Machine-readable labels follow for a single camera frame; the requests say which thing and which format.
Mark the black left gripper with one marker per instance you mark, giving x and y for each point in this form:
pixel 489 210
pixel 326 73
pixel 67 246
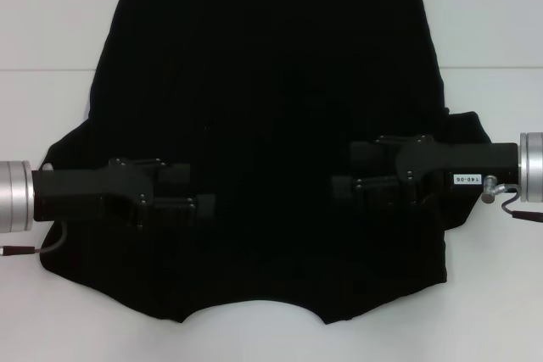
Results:
pixel 85 192

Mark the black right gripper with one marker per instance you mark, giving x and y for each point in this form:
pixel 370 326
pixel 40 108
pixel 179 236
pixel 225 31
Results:
pixel 458 158

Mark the black t-shirt with white lettering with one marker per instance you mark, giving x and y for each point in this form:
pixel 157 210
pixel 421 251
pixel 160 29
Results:
pixel 271 61

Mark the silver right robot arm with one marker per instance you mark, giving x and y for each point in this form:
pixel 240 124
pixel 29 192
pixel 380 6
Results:
pixel 532 167

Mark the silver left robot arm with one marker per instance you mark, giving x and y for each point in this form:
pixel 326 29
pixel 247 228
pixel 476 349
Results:
pixel 15 196

